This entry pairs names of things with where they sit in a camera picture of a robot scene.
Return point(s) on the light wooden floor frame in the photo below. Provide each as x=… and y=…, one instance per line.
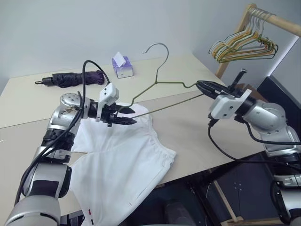
x=225, y=202

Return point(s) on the white shorts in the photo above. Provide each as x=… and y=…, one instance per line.
x=117, y=164

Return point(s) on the black metal table frame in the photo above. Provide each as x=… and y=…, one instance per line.
x=73, y=217

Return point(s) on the light wooden clothes rack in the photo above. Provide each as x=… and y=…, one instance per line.
x=279, y=20

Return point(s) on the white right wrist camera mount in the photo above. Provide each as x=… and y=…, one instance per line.
x=225, y=106

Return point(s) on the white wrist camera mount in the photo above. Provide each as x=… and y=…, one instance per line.
x=109, y=91
x=225, y=106

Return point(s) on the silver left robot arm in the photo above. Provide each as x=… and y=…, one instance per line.
x=58, y=113

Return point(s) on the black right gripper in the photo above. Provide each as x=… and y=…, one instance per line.
x=231, y=90

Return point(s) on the bunch of hanging hangers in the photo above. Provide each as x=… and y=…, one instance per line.
x=247, y=59

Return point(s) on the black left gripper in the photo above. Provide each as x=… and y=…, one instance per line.
x=109, y=115

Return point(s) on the dark purple folded umbrella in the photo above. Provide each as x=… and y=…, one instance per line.
x=70, y=78

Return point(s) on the black base panel with screws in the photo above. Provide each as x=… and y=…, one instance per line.
x=249, y=186

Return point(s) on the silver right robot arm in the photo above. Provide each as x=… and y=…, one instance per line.
x=270, y=115

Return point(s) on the purple white tissue box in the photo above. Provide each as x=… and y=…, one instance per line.
x=124, y=69

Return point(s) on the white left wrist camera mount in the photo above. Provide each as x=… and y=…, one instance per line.
x=109, y=91

